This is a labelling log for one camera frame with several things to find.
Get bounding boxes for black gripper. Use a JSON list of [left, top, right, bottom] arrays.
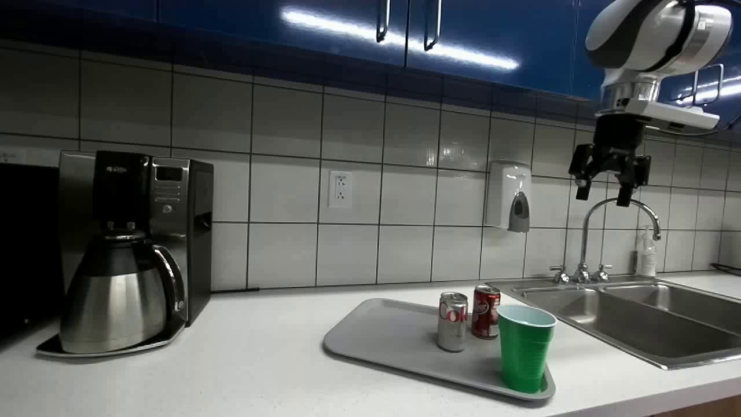
[[569, 115, 652, 206]]

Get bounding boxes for red soda can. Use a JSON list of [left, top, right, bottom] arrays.
[[471, 285, 500, 339]]

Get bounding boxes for silver diet soda can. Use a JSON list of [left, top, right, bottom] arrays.
[[436, 292, 469, 352]]

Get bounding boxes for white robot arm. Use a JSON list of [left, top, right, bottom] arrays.
[[569, 0, 735, 206]]

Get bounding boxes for grey plastic tray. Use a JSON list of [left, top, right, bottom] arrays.
[[323, 299, 556, 406]]

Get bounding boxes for clear soap bottle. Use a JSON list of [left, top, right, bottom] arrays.
[[638, 227, 659, 278]]

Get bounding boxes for chrome gooseneck faucet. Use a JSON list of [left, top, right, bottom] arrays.
[[552, 197, 666, 285]]

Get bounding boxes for stainless steel double sink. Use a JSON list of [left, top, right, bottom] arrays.
[[506, 281, 741, 369]]

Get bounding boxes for blue upper cabinets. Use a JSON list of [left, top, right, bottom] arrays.
[[0, 0, 741, 129]]

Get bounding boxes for green plastic cup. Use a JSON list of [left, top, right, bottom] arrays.
[[498, 304, 556, 392]]

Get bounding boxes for steel coffee carafe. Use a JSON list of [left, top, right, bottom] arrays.
[[60, 231, 185, 355]]

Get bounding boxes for black coffee maker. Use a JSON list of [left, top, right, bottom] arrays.
[[37, 151, 213, 360]]

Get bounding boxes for black microwave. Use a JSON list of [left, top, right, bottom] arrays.
[[0, 164, 65, 339]]

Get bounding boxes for white wall soap dispenser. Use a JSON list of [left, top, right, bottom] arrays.
[[486, 162, 534, 231]]

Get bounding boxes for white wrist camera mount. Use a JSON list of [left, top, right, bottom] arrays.
[[602, 77, 721, 129]]

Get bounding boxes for white wall outlet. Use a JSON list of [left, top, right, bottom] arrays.
[[329, 169, 352, 208]]

